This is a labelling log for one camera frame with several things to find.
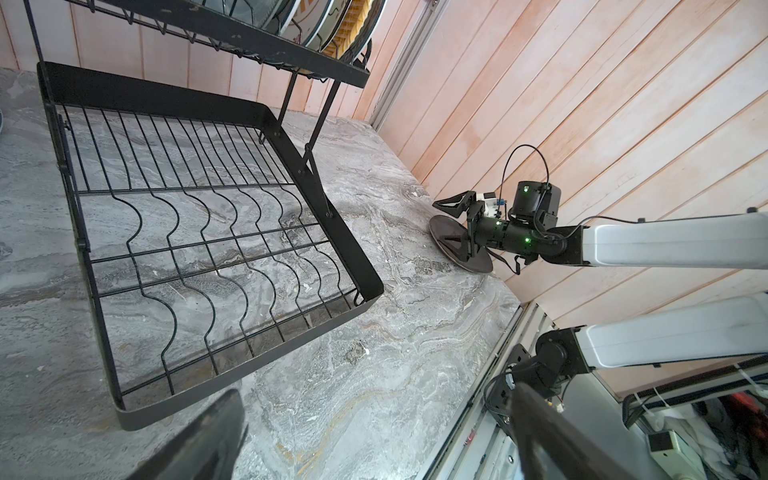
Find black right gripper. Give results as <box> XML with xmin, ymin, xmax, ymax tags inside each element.
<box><xmin>432</xmin><ymin>190</ymin><xmax>500</xmax><ymax>248</ymax></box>

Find white plate dark green rim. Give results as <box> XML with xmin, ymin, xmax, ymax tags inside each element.
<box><xmin>340</xmin><ymin>0</ymin><xmax>386</xmax><ymax>64</ymax></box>

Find large grey-green plate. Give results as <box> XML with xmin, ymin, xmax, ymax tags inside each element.
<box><xmin>197</xmin><ymin>0</ymin><xmax>282</xmax><ymax>29</ymax></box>

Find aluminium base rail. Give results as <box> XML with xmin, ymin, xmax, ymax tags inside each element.
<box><xmin>416</xmin><ymin>302</ymin><xmax>552</xmax><ymax>479</ymax></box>

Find black wire dish rack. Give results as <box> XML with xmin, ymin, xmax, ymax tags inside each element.
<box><xmin>23</xmin><ymin>0</ymin><xmax>385</xmax><ymax>431</ymax></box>

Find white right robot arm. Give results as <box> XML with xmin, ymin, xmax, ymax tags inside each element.
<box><xmin>428</xmin><ymin>181</ymin><xmax>767</xmax><ymax>399</ymax></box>

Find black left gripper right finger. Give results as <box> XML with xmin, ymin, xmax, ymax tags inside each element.
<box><xmin>510</xmin><ymin>384</ymin><xmax>633</xmax><ymax>479</ymax></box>

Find yellow woven plate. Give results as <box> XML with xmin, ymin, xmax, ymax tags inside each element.
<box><xmin>323</xmin><ymin>0</ymin><xmax>373</xmax><ymax>59</ymax></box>

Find white plate orange sunburst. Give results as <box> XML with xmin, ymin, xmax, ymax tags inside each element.
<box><xmin>289</xmin><ymin>0</ymin><xmax>332</xmax><ymax>49</ymax></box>

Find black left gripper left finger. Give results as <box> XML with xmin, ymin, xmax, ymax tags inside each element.
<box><xmin>129</xmin><ymin>389</ymin><xmax>248</xmax><ymax>479</ymax></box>

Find black round plate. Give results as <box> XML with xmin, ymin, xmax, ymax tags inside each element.
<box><xmin>428</xmin><ymin>215</ymin><xmax>493</xmax><ymax>274</ymax></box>

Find aluminium wall frame rail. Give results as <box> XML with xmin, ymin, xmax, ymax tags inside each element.
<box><xmin>367</xmin><ymin>1</ymin><xmax>450</xmax><ymax>131</ymax></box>

